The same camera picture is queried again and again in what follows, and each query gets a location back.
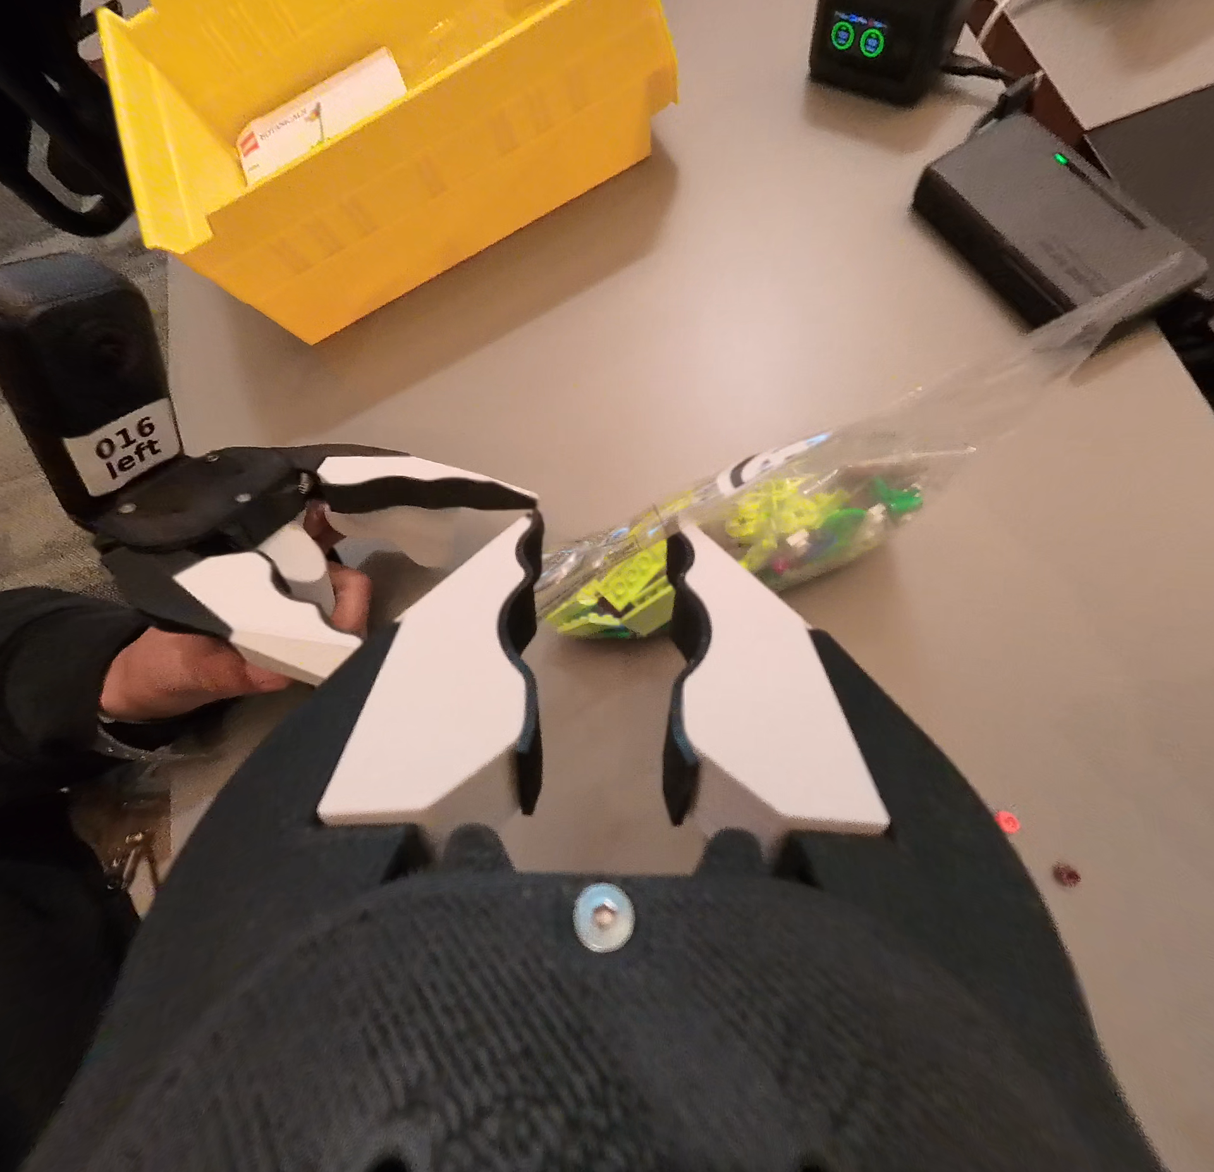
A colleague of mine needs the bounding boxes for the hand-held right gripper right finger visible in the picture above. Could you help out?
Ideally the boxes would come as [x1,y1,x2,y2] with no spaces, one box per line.
[662,524,891,855]

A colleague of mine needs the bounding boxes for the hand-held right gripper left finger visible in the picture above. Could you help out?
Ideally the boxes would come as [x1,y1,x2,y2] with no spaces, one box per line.
[314,513,545,839]

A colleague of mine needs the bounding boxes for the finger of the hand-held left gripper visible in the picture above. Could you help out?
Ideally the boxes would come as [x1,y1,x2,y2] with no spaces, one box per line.
[314,454,541,570]
[173,548,369,687]

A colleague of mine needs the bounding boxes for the clear bag of bricks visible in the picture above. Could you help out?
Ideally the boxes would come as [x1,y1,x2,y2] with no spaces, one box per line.
[532,322,1130,642]

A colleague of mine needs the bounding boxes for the white instruction booklet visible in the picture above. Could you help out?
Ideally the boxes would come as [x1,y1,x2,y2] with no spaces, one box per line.
[234,48,408,187]

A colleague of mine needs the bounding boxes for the yellow storage bin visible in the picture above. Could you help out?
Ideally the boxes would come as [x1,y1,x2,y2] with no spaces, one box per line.
[94,0,680,346]

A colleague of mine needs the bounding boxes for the person's left forearm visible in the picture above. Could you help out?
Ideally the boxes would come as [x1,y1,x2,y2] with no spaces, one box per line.
[0,583,153,785]

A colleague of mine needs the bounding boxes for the person's left hand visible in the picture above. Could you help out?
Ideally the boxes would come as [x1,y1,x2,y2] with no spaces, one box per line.
[99,505,373,722]

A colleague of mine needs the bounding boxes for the silver mesh wristwatch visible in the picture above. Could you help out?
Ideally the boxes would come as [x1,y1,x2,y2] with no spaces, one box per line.
[94,711,184,765]

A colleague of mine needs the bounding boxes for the black office chair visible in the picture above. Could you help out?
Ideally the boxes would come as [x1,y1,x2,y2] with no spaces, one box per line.
[0,0,156,239]

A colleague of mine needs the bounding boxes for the black power bank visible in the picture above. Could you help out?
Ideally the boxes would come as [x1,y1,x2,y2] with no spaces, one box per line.
[911,113,1209,329]

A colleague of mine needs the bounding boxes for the black charger cube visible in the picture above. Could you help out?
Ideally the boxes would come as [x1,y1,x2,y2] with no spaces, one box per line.
[808,0,987,105]

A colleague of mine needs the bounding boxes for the black cable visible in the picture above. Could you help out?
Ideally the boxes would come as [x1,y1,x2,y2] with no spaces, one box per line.
[937,57,1043,120]

